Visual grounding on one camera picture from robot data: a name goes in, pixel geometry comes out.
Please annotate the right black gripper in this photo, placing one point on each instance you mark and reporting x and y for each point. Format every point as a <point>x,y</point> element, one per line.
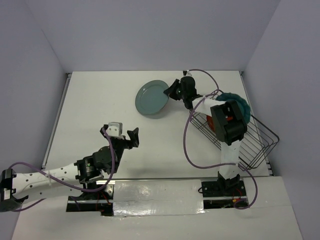
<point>170,91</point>

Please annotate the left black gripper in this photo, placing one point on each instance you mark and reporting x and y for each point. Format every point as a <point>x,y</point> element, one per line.
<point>134,137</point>

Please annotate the grey-blue round plate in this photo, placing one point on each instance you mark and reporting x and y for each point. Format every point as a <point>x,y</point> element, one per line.
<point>150,98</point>

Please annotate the orange scalloped plate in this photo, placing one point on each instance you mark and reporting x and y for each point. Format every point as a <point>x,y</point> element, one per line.
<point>210,123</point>

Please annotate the teal ornate plate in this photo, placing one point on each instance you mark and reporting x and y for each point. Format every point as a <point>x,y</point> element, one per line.
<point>241,102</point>

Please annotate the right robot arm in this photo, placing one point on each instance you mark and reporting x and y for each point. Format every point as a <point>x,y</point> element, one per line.
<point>230,114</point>

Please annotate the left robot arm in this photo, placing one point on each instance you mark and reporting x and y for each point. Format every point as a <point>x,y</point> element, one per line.
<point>89,175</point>

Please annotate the silver taped panel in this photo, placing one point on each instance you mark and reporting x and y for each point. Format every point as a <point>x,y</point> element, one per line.
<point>157,198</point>

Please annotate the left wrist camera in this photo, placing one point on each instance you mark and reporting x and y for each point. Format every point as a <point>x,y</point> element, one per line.
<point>115,129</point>

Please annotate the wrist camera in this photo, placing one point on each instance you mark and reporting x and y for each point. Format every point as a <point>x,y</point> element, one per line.
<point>186,73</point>
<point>115,129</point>

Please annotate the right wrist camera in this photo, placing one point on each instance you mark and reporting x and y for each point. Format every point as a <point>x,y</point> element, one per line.
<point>186,73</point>

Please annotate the wire dish rack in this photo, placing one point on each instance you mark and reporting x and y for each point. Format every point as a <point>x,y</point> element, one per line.
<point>258,141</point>

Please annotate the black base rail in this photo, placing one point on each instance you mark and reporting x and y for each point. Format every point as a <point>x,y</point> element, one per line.
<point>213,198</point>

